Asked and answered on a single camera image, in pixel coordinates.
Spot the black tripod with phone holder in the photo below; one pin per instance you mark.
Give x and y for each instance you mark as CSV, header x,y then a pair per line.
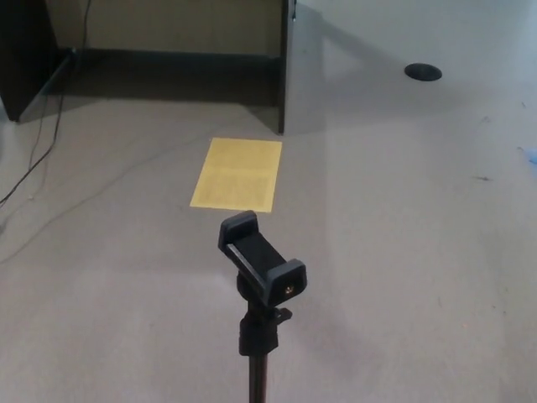
x,y
260,256

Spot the yellow paper sheet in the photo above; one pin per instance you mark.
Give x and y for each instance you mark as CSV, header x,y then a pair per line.
x,y
237,174

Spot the small dark hanging tag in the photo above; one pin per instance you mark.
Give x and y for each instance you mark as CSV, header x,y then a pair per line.
x,y
295,10

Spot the black round floor grommet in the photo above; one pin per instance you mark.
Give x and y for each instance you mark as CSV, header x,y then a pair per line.
x,y
423,71

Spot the dark wood desk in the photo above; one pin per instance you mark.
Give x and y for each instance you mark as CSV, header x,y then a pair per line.
x,y
25,63

